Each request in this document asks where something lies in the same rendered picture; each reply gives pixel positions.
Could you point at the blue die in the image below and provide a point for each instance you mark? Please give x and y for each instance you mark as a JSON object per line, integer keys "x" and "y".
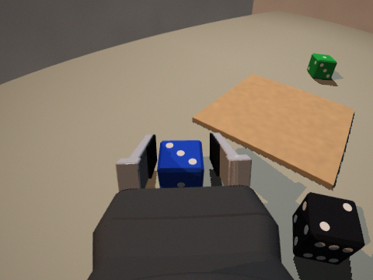
{"x": 180, "y": 164}

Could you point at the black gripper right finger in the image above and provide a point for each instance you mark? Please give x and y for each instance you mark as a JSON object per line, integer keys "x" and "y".
{"x": 232, "y": 168}

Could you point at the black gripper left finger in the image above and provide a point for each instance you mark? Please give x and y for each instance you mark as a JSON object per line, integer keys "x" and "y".
{"x": 133, "y": 172}

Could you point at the tan flat mat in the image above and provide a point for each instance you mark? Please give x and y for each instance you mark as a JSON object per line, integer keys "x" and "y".
{"x": 301, "y": 130}

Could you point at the green die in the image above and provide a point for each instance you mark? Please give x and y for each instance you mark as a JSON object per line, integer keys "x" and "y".
{"x": 321, "y": 66}

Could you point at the black die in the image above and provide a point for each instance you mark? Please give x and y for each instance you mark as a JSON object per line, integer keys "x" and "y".
{"x": 326, "y": 229}

